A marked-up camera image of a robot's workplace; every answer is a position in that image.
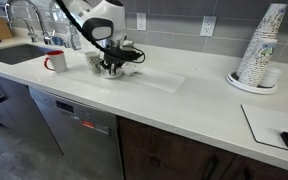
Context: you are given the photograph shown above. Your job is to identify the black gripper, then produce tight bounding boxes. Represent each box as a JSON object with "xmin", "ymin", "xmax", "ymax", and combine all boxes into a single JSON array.
[{"xmin": 100, "ymin": 40, "xmax": 138, "ymax": 72}]

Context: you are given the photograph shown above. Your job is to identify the small white teacup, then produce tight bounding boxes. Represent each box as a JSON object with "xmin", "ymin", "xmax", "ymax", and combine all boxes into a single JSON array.
[{"xmin": 122, "ymin": 63, "xmax": 142, "ymax": 76}]

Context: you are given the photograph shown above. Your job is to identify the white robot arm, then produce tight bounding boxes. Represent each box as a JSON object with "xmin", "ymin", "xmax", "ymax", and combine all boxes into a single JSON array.
[{"xmin": 55, "ymin": 0, "xmax": 143, "ymax": 74}]

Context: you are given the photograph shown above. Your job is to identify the patterned paper cup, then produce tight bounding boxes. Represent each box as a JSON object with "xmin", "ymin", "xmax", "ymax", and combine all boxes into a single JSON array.
[{"xmin": 85, "ymin": 51, "xmax": 101, "ymax": 74}]

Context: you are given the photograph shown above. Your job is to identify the chrome kitchen faucet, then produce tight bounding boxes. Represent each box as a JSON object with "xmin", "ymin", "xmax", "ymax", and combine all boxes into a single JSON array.
[{"xmin": 4, "ymin": 0, "xmax": 53, "ymax": 46}]

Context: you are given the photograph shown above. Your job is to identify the stainless steel dishwasher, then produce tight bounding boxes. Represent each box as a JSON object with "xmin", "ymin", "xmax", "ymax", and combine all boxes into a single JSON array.
[{"xmin": 29, "ymin": 87, "xmax": 125, "ymax": 180}]

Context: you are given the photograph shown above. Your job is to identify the dark wood lower cabinet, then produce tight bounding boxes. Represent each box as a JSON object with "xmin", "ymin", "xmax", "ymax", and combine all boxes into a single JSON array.
[{"xmin": 118, "ymin": 117, "xmax": 288, "ymax": 180}]

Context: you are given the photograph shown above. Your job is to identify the stainless steel sink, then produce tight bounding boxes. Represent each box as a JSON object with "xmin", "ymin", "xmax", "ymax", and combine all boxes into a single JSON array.
[{"xmin": 0, "ymin": 44, "xmax": 50, "ymax": 65}]

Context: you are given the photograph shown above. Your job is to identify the wooden cutting board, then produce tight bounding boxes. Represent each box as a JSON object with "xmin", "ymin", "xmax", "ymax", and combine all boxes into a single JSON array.
[{"xmin": 0, "ymin": 18, "xmax": 13, "ymax": 40}]

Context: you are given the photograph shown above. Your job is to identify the white round tray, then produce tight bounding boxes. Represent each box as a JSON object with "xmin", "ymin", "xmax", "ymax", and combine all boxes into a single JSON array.
[{"xmin": 226, "ymin": 71, "xmax": 278, "ymax": 95}]

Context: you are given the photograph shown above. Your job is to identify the short stack paper cups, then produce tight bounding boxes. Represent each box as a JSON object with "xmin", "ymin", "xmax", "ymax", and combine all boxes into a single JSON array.
[{"xmin": 237, "ymin": 38, "xmax": 277, "ymax": 87}]

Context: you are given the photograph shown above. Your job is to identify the tall stack paper cups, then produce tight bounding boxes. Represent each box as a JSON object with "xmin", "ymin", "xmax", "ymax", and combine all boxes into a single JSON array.
[{"xmin": 236, "ymin": 3, "xmax": 287, "ymax": 81}]

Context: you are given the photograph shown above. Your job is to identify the small white lidded cup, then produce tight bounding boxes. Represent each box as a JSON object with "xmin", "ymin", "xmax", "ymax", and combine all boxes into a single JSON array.
[{"xmin": 259, "ymin": 67, "xmax": 282, "ymax": 87}]

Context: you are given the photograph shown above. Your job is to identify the white cutting board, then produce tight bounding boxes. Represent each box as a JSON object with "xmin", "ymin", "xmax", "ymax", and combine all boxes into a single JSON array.
[{"xmin": 241, "ymin": 104, "xmax": 288, "ymax": 150}]

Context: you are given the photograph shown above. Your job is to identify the white wall outlet left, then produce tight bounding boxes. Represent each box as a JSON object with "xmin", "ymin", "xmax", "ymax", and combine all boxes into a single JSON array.
[{"xmin": 137, "ymin": 13, "xmax": 146, "ymax": 31}]

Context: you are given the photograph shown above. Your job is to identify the white wall outlet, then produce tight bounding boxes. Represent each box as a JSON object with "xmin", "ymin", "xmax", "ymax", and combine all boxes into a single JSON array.
[
  {"xmin": 200, "ymin": 16, "xmax": 217, "ymax": 37},
  {"xmin": 137, "ymin": 13, "xmax": 146, "ymax": 31}
]

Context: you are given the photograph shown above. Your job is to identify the white mug red handle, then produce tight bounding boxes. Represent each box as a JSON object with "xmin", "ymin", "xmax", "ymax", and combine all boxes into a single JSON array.
[{"xmin": 44, "ymin": 50, "xmax": 68, "ymax": 73}]

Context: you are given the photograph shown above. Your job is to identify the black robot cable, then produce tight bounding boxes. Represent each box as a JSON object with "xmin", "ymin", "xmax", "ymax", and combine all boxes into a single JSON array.
[{"xmin": 55, "ymin": 0, "xmax": 146, "ymax": 64}]

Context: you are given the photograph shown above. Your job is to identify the white wall outlet right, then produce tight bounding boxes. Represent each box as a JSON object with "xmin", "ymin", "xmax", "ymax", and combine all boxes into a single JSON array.
[{"xmin": 200, "ymin": 16, "xmax": 217, "ymax": 37}]

